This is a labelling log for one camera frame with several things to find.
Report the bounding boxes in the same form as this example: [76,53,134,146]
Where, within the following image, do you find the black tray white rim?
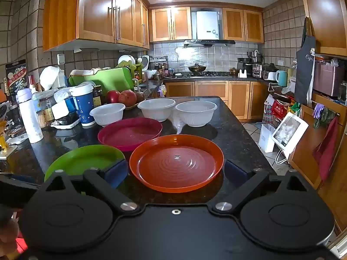
[51,114,80,129]

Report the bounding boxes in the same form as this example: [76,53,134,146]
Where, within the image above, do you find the orange plastic plate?
[129,135,224,193]

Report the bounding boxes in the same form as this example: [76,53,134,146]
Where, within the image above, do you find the white napkin pack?
[39,66,61,91]

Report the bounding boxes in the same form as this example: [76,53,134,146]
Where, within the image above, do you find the blue paper cup white lid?
[71,84,95,127]

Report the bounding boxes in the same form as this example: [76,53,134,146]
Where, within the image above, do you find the pink metallic appliance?
[314,61,346,97]

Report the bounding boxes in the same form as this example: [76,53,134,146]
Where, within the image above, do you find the white bottle lavender lid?
[16,88,44,143]

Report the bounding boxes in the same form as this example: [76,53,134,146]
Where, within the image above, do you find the wooden side cabinet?
[288,93,347,224]

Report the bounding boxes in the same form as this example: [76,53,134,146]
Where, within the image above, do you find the yellow plastic toy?
[0,119,17,159]

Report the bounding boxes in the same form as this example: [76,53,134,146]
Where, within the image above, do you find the clear plastic jar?
[33,89,59,128]

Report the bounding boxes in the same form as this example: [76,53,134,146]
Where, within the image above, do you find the tall wooden wall cabinet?
[298,0,347,56]

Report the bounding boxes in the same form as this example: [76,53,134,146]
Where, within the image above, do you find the green dish rack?
[117,60,144,85]

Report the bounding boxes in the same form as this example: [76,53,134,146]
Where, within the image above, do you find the green cloth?
[314,107,337,129]

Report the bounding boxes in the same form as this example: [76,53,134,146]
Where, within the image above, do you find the black tea packet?
[5,60,28,97]

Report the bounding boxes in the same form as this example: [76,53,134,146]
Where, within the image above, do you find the white water heater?
[196,11,219,41]

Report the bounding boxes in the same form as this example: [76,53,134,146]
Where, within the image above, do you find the white ribbed plastic bowl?
[137,98,177,122]
[175,101,218,127]

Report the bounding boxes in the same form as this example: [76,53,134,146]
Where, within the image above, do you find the teal kettle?
[276,70,288,87]

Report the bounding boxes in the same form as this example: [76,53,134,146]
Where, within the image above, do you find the magenta red plastic plate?
[98,117,163,152]

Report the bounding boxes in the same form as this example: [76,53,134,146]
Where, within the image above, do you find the black gas stove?
[190,71,232,78]

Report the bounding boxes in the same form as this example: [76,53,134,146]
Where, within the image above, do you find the white paper bag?
[258,123,277,153]

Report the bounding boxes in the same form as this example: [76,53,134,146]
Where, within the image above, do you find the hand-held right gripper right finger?
[213,160,309,214]

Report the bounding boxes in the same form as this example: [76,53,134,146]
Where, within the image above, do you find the red gift bag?
[262,94,288,127]

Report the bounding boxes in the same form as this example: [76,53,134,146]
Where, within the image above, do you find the dark sauce jar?
[93,85,103,107]

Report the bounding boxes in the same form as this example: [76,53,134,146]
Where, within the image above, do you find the red towel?
[312,116,339,182]

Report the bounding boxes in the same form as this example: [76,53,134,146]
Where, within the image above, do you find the person's left hand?
[0,218,20,254]

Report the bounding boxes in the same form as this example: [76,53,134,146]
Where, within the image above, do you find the cream cloth bag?
[70,68,96,77]

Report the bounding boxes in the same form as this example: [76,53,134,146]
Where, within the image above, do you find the red apples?
[118,90,137,106]

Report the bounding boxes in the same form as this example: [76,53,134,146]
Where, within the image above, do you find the white ceramic plate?
[118,55,136,67]

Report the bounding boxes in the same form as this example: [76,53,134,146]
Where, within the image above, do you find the wooden wall cabinet row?
[43,0,150,52]

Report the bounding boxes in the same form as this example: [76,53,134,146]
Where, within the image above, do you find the wooden base cabinets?
[164,81,268,120]

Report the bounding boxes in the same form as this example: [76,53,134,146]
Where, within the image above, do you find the blue tissue pack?
[51,96,78,120]

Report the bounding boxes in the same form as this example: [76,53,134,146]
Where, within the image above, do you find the green plastic plate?
[44,144,126,182]

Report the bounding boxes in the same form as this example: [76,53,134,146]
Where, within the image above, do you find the white box with window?
[272,112,309,155]

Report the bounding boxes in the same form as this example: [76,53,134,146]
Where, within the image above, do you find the green cutting board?
[69,67,133,93]

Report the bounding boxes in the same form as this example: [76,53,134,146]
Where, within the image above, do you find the small white plastic bowl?
[89,103,126,127]

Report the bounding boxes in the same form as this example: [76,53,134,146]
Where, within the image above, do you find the white cable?
[275,148,291,166]

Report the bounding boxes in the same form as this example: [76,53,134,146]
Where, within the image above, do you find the white bottle red cap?
[28,75,38,94]

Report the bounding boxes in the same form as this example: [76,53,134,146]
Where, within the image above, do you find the black range hood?
[184,39,236,47]

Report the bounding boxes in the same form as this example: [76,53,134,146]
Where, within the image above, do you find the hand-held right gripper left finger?
[43,159,138,213]

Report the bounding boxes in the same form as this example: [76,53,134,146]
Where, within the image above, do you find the dark apron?
[294,18,316,106]

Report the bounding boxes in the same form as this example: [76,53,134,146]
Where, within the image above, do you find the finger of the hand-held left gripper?
[0,173,40,195]

